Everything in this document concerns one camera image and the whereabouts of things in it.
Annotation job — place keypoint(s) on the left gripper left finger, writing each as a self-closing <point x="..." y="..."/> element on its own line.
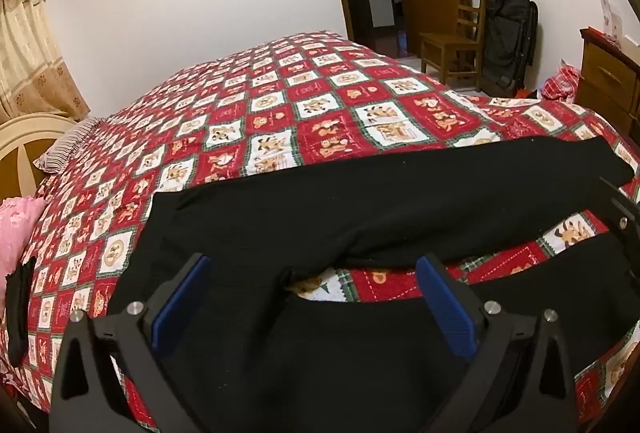
<point x="87" y="396"/>

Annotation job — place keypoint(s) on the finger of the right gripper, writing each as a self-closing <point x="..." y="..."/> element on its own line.
<point x="621" y="216"/>

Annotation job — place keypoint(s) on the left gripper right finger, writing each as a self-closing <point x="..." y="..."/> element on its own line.
<point x="518" y="377"/>

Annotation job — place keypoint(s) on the black pants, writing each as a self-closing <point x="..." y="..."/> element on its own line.
<point x="255" y="357"/>

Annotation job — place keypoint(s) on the brown wooden dresser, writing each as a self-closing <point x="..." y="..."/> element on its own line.
<point x="609" y="84"/>

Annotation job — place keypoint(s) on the black cloth on bed edge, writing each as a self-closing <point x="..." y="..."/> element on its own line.
<point x="18" y="286"/>

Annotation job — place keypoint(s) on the red checkered bag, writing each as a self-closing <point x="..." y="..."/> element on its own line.
<point x="562" y="86"/>

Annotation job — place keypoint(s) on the white card on dresser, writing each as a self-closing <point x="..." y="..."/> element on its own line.
<point x="612" y="23"/>

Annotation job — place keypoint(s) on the pink pillow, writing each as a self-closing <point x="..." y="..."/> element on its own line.
<point x="18" y="217"/>

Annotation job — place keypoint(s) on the black folded stroller bag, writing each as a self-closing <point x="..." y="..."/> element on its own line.
<point x="509" y="46"/>

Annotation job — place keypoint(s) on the wooden chair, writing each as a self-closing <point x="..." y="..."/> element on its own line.
<point x="459" y="55"/>

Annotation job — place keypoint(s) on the striped pillow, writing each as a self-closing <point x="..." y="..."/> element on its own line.
<point x="57" y="157"/>

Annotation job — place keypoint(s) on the cream wooden headboard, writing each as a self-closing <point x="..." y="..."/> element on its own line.
<point x="23" y="140"/>

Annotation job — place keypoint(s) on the red christmas patchwork bedspread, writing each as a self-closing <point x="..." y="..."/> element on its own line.
<point x="297" y="100"/>

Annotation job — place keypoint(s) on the beige patterned curtain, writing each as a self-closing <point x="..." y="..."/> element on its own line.
<point x="34" y="75"/>

